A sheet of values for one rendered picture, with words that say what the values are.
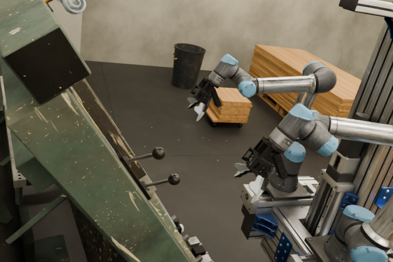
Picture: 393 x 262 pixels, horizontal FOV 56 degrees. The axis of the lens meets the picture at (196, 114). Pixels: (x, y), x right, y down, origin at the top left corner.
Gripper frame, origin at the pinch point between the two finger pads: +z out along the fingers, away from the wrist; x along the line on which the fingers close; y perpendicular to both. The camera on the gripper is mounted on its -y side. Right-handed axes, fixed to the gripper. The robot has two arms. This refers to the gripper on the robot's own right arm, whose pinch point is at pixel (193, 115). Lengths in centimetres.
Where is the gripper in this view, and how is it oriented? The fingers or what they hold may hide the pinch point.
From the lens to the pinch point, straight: 187.0
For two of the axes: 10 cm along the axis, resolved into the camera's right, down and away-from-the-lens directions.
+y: -7.5, -4.5, -4.9
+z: -5.9, 7.8, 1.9
